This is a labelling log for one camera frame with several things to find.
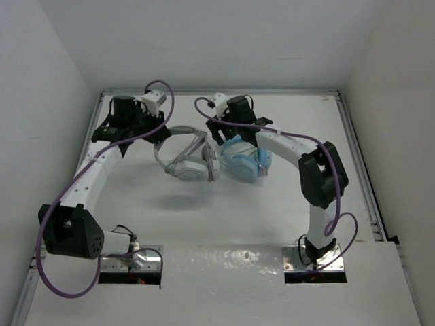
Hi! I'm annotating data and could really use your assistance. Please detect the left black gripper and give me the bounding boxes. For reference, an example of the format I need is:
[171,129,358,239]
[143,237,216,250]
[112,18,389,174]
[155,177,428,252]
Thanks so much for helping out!
[126,106,169,143]

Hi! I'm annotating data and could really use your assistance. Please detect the grey white headphones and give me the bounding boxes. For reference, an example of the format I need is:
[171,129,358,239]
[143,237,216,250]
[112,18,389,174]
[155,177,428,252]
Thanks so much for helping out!
[154,125,220,182]

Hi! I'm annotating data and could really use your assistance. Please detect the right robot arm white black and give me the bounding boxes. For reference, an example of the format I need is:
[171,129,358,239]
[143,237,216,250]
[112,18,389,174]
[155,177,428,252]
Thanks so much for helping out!
[206,93,349,264]

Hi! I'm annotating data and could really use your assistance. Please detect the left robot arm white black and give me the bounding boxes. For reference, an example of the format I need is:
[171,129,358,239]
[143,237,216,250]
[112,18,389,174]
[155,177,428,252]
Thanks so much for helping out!
[38,90,170,259]

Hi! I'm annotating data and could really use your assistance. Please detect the light blue headphones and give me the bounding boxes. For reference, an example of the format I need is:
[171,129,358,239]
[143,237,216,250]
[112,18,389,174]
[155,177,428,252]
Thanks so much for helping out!
[219,135,273,182]

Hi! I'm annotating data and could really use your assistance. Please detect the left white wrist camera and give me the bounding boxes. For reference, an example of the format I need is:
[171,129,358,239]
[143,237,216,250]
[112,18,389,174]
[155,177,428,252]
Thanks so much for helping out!
[140,90,167,117]

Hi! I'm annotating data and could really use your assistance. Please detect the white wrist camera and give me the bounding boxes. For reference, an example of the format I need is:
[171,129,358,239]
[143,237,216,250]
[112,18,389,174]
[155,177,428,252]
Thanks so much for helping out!
[209,92,228,119]
[140,90,167,117]

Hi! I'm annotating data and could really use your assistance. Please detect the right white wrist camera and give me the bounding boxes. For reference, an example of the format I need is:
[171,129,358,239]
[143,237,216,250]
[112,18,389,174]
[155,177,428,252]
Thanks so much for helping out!
[209,92,228,119]

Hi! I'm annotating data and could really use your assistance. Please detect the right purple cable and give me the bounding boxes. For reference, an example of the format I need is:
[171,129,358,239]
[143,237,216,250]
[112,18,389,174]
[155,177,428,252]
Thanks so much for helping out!
[193,97,358,272]

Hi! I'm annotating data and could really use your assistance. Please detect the purple cable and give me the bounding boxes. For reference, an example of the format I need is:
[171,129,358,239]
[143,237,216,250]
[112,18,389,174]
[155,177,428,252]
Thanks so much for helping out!
[193,97,358,272]
[37,80,176,299]

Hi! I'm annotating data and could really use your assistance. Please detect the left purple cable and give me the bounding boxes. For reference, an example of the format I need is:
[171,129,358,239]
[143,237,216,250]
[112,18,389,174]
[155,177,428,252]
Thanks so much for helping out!
[37,80,176,299]

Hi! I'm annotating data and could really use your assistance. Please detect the aluminium table frame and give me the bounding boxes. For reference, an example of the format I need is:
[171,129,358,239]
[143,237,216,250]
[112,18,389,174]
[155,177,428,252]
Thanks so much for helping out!
[13,88,402,326]

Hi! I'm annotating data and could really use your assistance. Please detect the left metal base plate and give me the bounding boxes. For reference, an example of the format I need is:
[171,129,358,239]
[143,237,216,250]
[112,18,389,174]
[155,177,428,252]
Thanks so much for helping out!
[101,244,163,273]

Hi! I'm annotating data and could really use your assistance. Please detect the metal base plate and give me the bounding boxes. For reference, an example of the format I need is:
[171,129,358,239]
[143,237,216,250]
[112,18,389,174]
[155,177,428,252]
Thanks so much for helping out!
[101,244,163,273]
[281,244,345,273]

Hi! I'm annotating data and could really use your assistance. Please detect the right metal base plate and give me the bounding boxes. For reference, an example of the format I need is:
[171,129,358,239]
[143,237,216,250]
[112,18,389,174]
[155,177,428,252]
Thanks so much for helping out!
[281,244,345,273]

